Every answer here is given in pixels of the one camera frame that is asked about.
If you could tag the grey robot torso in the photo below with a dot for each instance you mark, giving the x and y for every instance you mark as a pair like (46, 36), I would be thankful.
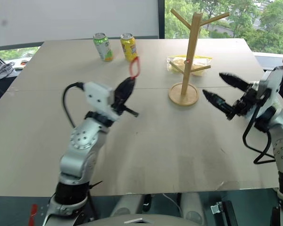
(141, 220)

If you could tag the green drink can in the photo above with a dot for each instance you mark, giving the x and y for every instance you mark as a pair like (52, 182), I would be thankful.
(103, 48)

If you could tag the clear bag of chips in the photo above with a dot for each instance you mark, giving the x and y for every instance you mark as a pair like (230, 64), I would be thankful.
(198, 63)

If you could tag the red tape strip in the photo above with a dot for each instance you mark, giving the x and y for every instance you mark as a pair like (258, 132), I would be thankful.
(34, 212)

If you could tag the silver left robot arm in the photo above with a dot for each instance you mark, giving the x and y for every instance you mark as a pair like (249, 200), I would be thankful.
(81, 150)

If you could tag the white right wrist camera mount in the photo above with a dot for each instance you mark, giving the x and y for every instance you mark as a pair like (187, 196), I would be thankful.
(270, 88)

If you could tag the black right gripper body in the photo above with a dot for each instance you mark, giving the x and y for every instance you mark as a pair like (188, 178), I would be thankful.
(248, 99)

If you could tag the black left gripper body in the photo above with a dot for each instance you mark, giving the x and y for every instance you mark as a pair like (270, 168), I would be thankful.
(119, 107)

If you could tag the white roller blind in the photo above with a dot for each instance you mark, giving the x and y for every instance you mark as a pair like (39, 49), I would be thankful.
(73, 18)

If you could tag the yellow drink can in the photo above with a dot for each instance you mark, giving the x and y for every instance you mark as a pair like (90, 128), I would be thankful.
(129, 48)

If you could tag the grey rounded robot leg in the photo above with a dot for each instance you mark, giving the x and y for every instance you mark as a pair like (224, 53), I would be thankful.
(192, 206)
(127, 204)

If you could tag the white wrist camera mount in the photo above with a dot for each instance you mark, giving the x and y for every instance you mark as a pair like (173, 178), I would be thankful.
(270, 88)
(97, 95)

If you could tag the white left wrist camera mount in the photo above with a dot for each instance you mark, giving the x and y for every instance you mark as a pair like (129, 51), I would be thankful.
(97, 95)

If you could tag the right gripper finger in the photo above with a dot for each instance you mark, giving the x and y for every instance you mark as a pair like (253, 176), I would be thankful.
(215, 99)
(234, 81)

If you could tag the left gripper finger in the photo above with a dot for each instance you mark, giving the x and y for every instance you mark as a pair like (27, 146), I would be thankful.
(122, 88)
(127, 95)

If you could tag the dark window pillar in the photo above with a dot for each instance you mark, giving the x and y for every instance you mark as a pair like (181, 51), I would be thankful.
(161, 18)

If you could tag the wooden tree stand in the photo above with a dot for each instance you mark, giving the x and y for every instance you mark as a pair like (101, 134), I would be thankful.
(191, 58)

